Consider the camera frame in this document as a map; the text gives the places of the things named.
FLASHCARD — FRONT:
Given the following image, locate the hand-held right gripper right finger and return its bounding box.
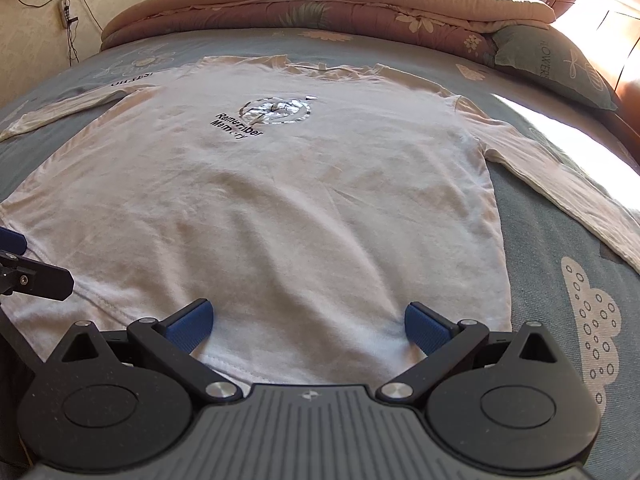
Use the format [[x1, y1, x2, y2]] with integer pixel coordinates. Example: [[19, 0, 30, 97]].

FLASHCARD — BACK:
[[375, 301, 573, 406]]

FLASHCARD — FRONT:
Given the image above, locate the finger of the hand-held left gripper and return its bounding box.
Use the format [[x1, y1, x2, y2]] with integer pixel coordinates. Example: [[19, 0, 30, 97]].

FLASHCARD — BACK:
[[0, 251, 75, 302], [0, 226, 27, 257]]

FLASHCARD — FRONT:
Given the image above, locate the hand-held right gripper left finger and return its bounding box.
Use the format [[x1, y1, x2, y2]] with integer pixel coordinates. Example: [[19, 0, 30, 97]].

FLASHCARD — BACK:
[[47, 299, 246, 406]]

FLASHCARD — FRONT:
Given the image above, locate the white long-sleeve printed shirt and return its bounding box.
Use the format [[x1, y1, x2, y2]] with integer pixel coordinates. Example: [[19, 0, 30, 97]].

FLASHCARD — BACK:
[[0, 52, 640, 386]]

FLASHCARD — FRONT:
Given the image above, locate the bed with blue-grey floral sheet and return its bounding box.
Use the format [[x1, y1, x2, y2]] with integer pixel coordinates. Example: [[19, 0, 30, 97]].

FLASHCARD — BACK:
[[0, 25, 640, 480]]

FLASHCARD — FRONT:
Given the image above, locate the grey-green printed pillow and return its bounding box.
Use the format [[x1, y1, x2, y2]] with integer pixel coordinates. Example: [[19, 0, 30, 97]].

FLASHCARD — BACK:
[[492, 24, 621, 111]]

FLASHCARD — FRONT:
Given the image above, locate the folded pink floral quilt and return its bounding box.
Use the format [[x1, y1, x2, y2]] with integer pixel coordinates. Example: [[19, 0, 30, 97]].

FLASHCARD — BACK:
[[100, 0, 557, 66]]

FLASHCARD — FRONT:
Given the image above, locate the wooden headboard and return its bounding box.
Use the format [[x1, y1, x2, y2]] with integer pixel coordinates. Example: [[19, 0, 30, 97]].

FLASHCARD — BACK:
[[545, 0, 640, 161]]

